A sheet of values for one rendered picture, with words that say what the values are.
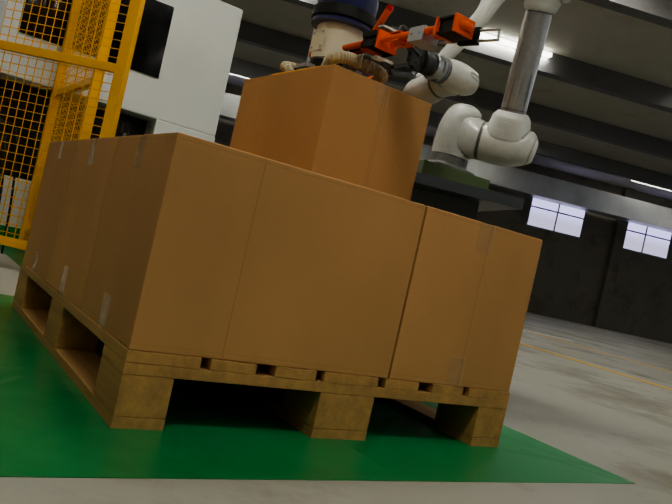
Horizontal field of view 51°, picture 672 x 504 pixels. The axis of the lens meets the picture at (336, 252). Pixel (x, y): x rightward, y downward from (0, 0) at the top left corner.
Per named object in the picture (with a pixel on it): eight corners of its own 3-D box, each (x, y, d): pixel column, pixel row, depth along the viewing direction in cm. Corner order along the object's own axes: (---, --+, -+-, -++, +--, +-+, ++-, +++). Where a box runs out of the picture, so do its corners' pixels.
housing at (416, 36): (405, 42, 207) (408, 27, 207) (422, 50, 211) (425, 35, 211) (420, 39, 202) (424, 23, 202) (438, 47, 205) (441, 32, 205)
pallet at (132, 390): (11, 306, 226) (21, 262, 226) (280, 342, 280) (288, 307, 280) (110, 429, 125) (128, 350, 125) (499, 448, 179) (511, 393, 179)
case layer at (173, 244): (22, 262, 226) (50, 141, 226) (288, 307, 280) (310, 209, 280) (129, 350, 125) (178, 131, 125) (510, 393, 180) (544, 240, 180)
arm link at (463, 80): (453, 80, 233) (425, 93, 243) (485, 94, 241) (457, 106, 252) (454, 50, 235) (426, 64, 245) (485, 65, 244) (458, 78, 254)
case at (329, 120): (220, 185, 258) (244, 79, 258) (309, 209, 281) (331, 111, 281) (305, 194, 209) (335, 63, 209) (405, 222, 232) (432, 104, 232)
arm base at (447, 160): (450, 177, 300) (453, 164, 300) (475, 178, 279) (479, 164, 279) (412, 164, 294) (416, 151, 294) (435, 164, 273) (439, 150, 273)
